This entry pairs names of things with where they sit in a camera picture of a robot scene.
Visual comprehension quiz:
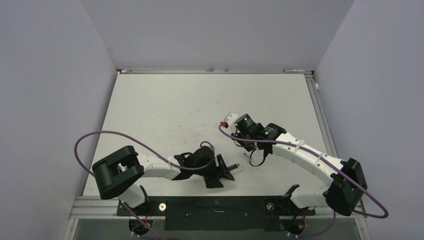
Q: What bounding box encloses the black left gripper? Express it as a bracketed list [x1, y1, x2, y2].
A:
[193, 154, 233, 188]

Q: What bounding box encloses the white remote control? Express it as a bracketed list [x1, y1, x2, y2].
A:
[227, 162, 245, 174]

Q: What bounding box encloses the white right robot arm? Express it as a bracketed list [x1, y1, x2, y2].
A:
[223, 113, 367, 216]

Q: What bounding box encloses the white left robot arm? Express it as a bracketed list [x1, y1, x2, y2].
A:
[92, 145, 235, 215]

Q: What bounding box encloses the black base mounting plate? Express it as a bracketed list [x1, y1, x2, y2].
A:
[116, 196, 316, 232]

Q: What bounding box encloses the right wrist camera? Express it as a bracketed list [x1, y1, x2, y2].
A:
[220, 112, 239, 128]

